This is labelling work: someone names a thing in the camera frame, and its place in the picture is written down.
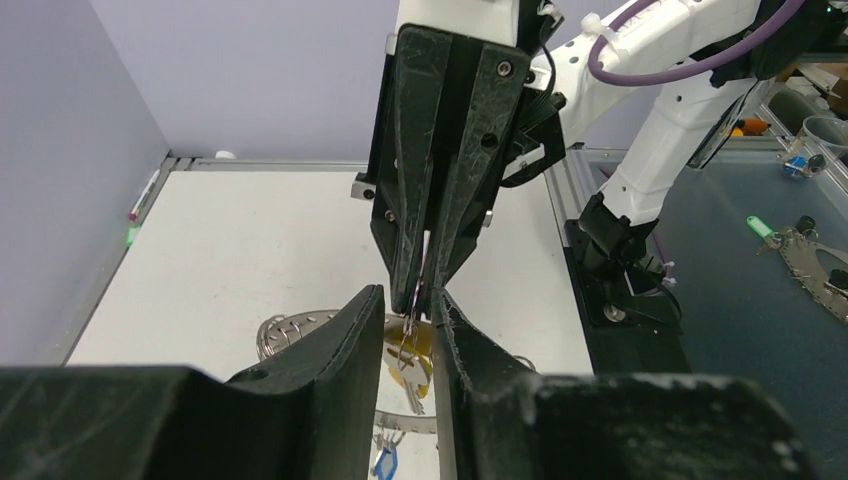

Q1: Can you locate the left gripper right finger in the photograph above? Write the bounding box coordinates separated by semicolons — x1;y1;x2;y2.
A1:
430;291;817;479

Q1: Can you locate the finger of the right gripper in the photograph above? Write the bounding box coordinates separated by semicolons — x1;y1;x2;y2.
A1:
423;42;530;308
371;24;452;314

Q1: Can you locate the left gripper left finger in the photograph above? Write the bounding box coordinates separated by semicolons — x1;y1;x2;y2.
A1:
1;285;385;479

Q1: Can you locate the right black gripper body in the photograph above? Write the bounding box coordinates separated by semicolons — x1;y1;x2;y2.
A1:
351;0;568;230

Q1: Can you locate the blue key tag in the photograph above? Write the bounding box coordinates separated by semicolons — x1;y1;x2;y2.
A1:
370;445;399;480

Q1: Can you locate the yellow key tag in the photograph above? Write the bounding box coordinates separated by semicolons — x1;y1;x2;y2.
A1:
382;324;433;399

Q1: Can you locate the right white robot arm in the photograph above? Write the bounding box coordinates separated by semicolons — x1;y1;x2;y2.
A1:
361;1;846;316

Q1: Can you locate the spare green key tag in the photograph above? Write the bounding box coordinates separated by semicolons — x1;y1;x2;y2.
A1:
746;215;774;241

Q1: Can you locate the red marker pen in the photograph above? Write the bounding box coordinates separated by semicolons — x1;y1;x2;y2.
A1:
128;169;161;222

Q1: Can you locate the clear plastic cup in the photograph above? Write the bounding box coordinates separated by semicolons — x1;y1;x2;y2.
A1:
780;115;847;179

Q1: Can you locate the spare key holder plate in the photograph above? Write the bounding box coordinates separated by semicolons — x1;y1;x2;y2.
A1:
765;227;847;323

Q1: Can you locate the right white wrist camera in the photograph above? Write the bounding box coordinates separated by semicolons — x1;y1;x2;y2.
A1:
395;0;520;47

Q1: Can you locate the aluminium right rail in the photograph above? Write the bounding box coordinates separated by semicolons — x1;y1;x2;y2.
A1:
544;143;626;246

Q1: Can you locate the aluminium rail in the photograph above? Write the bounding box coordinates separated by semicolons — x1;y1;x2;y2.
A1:
544;143;626;246
168;157;367;172

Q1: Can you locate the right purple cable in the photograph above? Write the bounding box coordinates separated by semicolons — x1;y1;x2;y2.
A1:
586;0;807;87

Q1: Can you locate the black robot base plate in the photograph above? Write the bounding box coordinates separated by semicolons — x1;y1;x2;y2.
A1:
563;220;692;374

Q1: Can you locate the aluminium back rail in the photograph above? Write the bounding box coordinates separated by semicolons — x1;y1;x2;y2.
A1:
168;157;367;172

